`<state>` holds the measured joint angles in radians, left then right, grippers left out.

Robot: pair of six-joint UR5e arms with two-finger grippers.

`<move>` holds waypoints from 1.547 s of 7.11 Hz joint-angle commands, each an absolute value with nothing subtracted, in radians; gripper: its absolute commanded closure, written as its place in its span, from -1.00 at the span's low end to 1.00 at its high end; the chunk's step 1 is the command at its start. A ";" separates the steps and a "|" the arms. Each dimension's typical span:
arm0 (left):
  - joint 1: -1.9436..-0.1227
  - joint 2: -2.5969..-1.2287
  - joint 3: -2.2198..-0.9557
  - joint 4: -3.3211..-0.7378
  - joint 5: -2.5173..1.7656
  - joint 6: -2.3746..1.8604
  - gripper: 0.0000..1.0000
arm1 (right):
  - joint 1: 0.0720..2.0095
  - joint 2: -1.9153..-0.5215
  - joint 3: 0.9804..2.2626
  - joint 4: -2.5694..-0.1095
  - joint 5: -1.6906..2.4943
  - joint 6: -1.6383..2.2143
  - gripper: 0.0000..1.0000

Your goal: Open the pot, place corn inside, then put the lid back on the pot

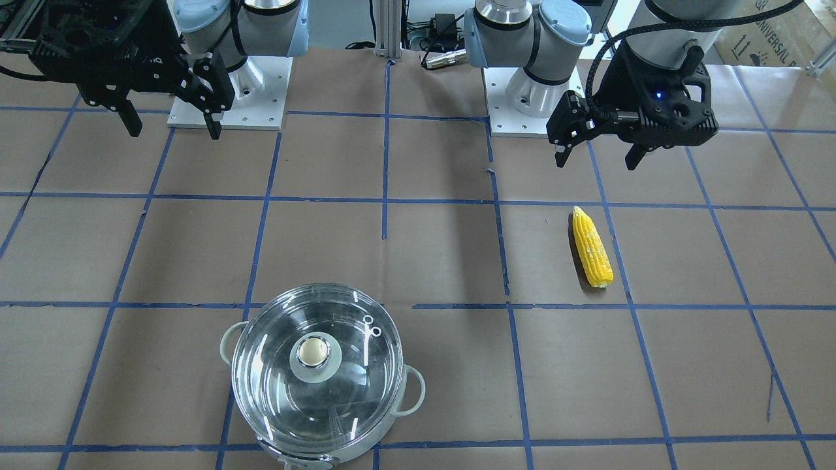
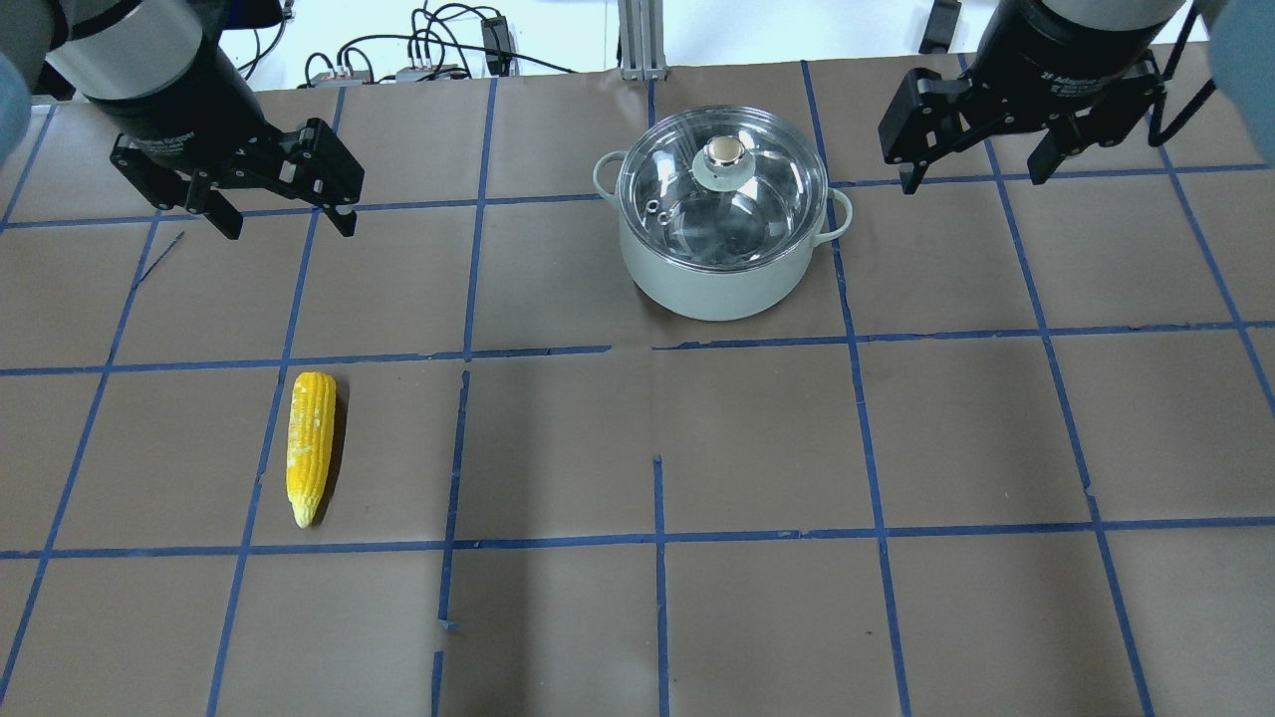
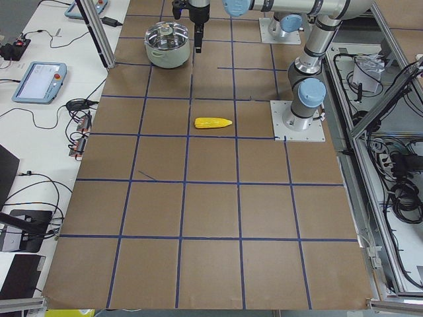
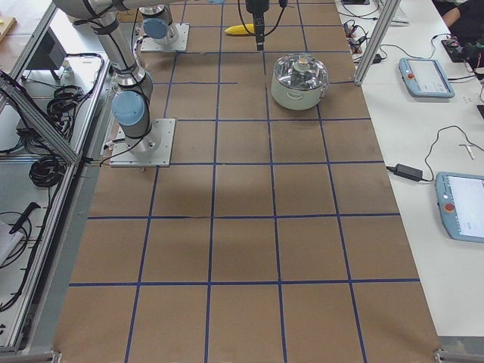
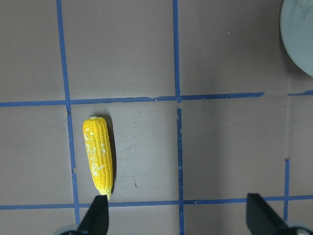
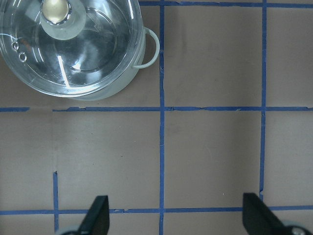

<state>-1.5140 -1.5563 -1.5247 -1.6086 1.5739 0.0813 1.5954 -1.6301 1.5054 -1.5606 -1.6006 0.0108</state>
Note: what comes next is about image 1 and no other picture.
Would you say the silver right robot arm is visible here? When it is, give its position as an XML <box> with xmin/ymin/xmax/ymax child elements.
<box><xmin>2</xmin><ymin>1</ymin><xmax>310</xmax><ymax>140</ymax></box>

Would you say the white cooking pot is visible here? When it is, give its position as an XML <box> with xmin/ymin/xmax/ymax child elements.
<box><xmin>219</xmin><ymin>283</ymin><xmax>426</xmax><ymax>467</ymax></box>

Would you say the black power adapter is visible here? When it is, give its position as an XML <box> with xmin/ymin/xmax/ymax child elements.
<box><xmin>430</xmin><ymin>13</ymin><xmax>458</xmax><ymax>39</ymax></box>

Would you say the yellow corn cob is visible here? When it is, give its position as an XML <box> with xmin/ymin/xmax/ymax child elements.
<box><xmin>572</xmin><ymin>206</ymin><xmax>614</xmax><ymax>289</ymax></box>

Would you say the glass pot lid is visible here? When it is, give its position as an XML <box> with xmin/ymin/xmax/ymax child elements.
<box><xmin>231</xmin><ymin>283</ymin><xmax>406</xmax><ymax>454</ymax></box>

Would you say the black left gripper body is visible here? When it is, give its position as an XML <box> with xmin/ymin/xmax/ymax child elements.
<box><xmin>588</xmin><ymin>41</ymin><xmax>719</xmax><ymax>146</ymax></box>

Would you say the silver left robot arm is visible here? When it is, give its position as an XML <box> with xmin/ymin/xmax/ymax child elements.
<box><xmin>463</xmin><ymin>1</ymin><xmax>738</xmax><ymax>170</ymax></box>

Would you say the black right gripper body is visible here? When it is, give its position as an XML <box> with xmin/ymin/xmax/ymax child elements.
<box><xmin>2</xmin><ymin>1</ymin><xmax>200</xmax><ymax>108</ymax></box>

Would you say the cardboard box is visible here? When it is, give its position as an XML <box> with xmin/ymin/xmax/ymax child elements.
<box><xmin>714</xmin><ymin>1</ymin><xmax>835</xmax><ymax>68</ymax></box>

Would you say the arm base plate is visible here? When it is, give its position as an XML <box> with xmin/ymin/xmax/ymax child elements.
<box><xmin>483</xmin><ymin>67</ymin><xmax>582</xmax><ymax>138</ymax></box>
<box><xmin>167</xmin><ymin>56</ymin><xmax>294</xmax><ymax>131</ymax></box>

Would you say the aluminium frame post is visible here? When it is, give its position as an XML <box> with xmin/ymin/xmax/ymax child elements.
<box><xmin>369</xmin><ymin>1</ymin><xmax>408</xmax><ymax>63</ymax></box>

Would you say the silver metal connector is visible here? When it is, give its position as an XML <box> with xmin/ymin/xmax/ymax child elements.
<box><xmin>421</xmin><ymin>50</ymin><xmax>468</xmax><ymax>71</ymax></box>

